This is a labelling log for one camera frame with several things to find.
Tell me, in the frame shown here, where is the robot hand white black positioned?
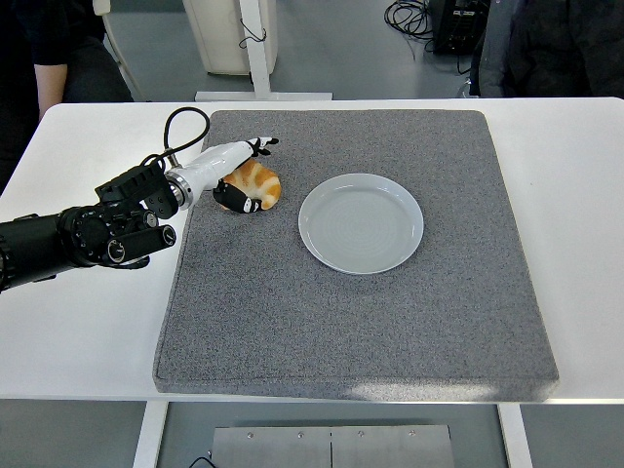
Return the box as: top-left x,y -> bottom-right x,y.
180,136 -> 280,215

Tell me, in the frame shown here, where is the croissant bread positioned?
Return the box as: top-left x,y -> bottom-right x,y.
221,162 -> 283,212

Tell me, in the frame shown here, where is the grey round plate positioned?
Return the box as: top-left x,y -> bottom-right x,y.
297,173 -> 425,276

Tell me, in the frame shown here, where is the grey metal plate with screws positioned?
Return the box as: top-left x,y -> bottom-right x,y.
210,424 -> 457,468

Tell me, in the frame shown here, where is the white table stand leg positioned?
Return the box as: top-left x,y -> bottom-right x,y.
194,0 -> 333,101

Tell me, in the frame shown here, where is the white cabinet box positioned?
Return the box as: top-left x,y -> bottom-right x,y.
182,0 -> 279,77

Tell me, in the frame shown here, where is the white chair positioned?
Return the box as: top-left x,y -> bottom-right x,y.
91,0 -> 143,102

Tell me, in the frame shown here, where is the person in dark clothing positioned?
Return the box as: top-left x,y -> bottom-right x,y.
470,0 -> 624,98
0,0 -> 136,184

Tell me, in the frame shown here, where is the grey speckled mat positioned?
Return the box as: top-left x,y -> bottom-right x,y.
152,109 -> 561,404

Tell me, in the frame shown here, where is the black equipment box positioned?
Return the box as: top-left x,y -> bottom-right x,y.
431,0 -> 491,56

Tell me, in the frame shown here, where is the black floor cables bundle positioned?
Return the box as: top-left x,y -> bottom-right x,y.
383,0 -> 443,56

